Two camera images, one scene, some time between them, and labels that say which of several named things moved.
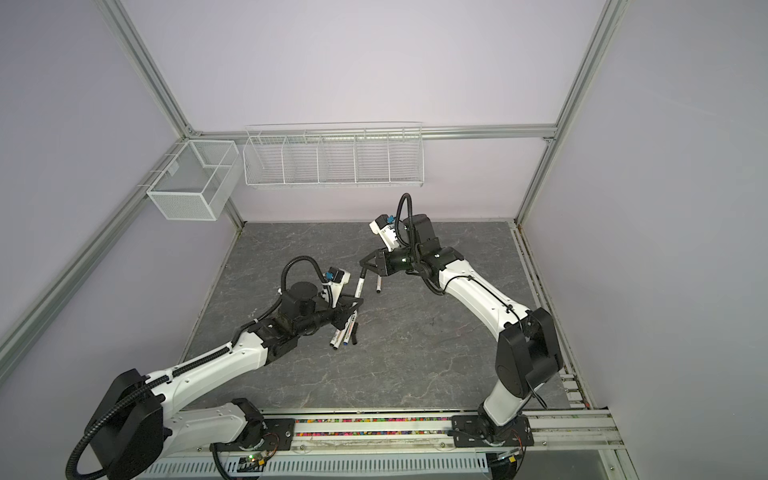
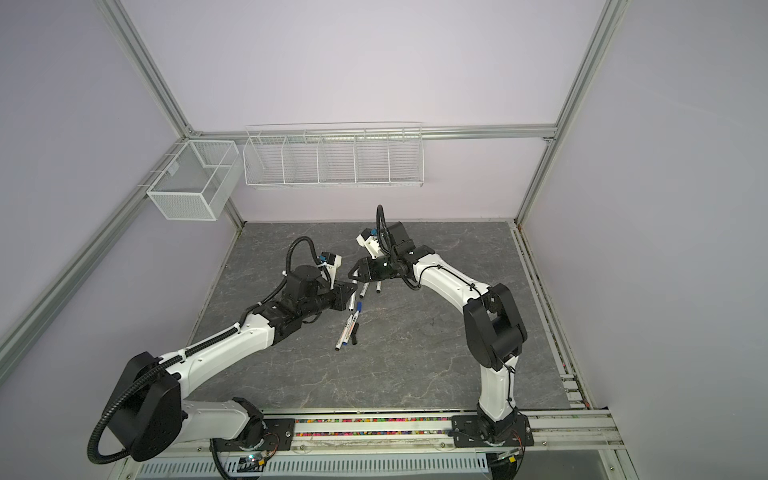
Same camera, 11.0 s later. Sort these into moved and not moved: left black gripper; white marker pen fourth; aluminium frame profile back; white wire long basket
Moved: left black gripper
Not moved: aluminium frame profile back; white marker pen fourth; white wire long basket
